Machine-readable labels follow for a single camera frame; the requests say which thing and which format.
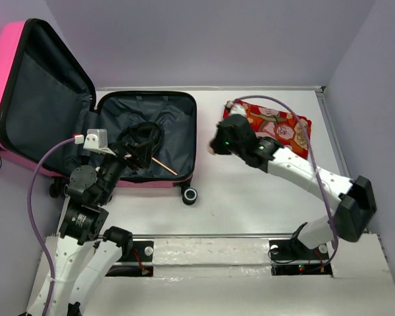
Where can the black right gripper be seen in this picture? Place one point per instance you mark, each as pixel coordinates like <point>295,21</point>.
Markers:
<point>216,142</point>

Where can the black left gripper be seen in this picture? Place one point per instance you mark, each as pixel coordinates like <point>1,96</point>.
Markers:
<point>120,151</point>

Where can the wooden chopstick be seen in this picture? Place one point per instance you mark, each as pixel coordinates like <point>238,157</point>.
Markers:
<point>164,166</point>

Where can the red patterned cloth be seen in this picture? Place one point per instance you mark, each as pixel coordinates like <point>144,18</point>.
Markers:
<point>278,125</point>

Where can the pink hard-shell suitcase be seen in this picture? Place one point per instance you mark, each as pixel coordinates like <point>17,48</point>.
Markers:
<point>47,97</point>

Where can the round pink powder puff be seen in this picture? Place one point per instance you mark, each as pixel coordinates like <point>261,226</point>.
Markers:
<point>214,147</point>

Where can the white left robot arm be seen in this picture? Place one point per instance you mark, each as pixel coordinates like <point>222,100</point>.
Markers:
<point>85,252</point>

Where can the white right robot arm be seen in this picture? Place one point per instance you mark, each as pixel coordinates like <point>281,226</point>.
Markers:
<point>350,204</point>

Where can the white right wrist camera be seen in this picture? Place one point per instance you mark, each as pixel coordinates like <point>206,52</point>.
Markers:
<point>233,108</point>

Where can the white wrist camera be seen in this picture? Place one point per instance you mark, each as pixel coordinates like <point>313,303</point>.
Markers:
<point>96,141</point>
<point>233,108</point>

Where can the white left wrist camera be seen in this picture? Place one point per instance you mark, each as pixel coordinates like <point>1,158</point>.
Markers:
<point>96,141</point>

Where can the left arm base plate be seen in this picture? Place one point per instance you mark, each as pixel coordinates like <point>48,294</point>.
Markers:
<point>137,263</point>

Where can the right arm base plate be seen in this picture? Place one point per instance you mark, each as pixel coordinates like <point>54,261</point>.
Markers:
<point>288,262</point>

